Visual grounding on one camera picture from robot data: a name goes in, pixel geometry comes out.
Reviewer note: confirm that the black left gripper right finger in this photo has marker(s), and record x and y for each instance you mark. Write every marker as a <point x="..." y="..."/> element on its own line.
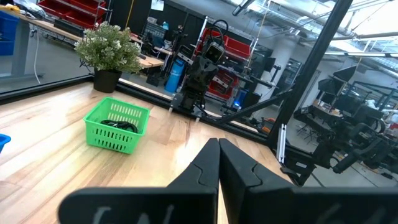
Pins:
<point x="280" y="205"/>

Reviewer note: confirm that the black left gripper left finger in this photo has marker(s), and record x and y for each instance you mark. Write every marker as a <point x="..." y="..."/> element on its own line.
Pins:
<point x="186" y="202"/>

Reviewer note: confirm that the background black robot arm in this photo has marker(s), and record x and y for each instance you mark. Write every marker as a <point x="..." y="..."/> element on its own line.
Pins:
<point x="357" y="152"/>

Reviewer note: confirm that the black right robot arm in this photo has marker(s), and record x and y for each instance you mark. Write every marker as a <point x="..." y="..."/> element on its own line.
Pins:
<point x="191" y="99"/>

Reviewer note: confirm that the blue water bottle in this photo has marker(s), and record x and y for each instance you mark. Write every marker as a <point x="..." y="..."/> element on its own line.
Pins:
<point x="175" y="77"/>

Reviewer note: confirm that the red storage bin shelf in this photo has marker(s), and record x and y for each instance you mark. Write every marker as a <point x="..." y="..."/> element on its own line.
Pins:
<point x="77" y="12"/>
<point x="237" y="49"/>

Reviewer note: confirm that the background wooden workbench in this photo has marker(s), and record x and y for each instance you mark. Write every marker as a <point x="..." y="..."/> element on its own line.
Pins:
<point x="149" y="61"/>

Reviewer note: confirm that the white paper sheet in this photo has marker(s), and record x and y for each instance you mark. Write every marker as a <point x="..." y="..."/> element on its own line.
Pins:
<point x="157" y="4"/>

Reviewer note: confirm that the green potted plant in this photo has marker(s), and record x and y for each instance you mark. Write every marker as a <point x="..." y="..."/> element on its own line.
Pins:
<point x="109" y="49"/>

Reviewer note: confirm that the green plastic basket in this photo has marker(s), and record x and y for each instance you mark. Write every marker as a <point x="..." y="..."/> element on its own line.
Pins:
<point x="112" y="140"/>

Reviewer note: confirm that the blue plastic basket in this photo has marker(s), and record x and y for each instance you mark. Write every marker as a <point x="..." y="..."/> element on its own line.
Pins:
<point x="3" y="141"/>

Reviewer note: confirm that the blue storage bins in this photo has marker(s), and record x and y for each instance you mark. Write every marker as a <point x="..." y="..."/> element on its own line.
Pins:
<point x="7" y="31"/>

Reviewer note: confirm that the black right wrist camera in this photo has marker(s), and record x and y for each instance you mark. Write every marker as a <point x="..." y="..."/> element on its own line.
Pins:
<point x="214" y="53"/>

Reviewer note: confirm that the silver metal bracket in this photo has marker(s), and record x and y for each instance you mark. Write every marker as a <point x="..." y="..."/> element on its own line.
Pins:
<point x="281" y="143"/>

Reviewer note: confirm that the black frame upright post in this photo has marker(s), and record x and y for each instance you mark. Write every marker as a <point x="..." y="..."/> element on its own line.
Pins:
<point x="312" y="62"/>

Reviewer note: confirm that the black table frame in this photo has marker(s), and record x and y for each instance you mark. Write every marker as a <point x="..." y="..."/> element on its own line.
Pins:
<point x="46" y="88"/>

